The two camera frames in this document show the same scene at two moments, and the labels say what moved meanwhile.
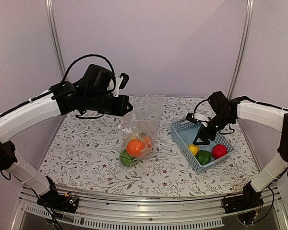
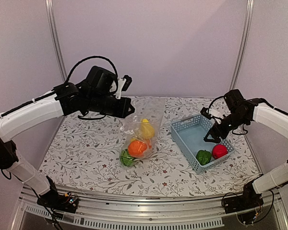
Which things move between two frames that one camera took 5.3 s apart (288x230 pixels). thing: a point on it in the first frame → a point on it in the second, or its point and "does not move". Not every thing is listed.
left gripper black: (120, 110) does not move
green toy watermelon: (126, 160) does not move
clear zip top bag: (139, 125) does not move
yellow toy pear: (194, 149) → (147, 129)
